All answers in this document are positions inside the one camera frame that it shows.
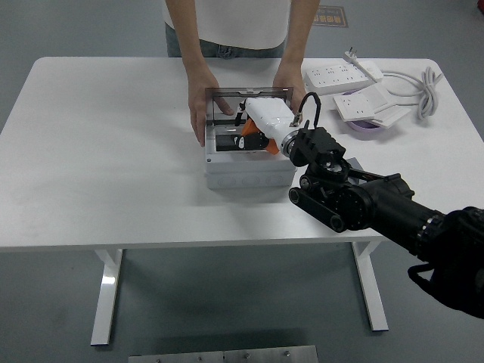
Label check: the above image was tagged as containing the person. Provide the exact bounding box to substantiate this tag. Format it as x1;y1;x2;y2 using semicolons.
162;0;292;60

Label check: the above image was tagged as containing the brown floor sign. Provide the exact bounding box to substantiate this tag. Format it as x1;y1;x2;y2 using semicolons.
312;4;349;28

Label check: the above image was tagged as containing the white power cord with plug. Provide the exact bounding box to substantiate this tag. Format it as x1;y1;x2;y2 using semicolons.
342;47;444;123

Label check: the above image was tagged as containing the white table leg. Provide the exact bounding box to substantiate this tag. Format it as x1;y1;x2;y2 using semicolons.
350;240;389;332
89;248;125;346

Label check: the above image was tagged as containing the orange cylinder battery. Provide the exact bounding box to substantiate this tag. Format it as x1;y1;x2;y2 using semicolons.
240;117;281;157

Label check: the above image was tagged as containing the long white power strip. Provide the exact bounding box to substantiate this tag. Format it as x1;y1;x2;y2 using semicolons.
302;63;383;96

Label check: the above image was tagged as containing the transparent smoky box lid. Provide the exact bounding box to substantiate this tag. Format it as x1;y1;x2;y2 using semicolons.
205;86;295;129

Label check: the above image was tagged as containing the person's left hand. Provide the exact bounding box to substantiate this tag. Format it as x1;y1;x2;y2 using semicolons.
271;62;306;114

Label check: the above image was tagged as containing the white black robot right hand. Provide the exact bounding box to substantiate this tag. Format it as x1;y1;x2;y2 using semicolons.
231;96;299;154

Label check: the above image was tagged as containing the small white socket panel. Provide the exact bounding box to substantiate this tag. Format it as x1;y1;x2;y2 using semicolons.
332;85;390;123

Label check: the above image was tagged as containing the grey electrical junction box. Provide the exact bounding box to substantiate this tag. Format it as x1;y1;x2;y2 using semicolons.
203;126;298;190

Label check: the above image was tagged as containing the person's right hand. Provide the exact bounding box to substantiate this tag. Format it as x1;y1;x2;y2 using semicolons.
188;70;234;147

